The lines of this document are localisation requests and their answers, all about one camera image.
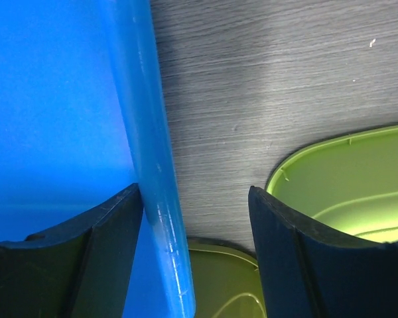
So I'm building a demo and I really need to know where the yellow-green plastic tub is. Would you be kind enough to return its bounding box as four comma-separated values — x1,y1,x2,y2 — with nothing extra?
266,125,398,242

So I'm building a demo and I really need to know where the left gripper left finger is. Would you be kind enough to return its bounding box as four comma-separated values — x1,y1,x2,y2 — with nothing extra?
0,184,143,317

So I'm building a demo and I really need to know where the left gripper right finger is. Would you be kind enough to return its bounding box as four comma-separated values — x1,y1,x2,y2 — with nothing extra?
248,186,398,317

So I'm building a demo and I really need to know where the olive perforated plastic tub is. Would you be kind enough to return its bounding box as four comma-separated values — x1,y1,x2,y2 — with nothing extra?
188,238,267,317

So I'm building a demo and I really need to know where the blue plastic tub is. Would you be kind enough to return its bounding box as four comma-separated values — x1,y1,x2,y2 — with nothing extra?
0,1,196,317

